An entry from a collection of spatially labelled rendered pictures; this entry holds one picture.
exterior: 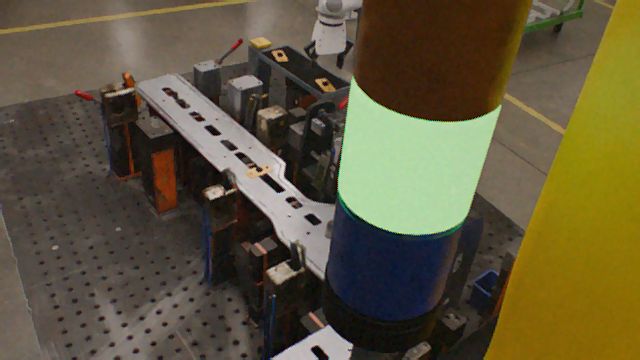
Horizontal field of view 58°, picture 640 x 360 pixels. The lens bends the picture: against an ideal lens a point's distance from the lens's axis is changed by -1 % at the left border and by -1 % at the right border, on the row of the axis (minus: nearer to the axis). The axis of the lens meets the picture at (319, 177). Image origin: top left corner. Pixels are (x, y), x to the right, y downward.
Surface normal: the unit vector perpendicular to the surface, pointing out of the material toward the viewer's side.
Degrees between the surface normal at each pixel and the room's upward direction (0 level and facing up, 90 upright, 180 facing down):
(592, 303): 90
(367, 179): 90
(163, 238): 0
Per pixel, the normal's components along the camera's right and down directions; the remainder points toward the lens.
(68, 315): 0.09, -0.80
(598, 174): -0.77, 0.32
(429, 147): 0.00, 0.59
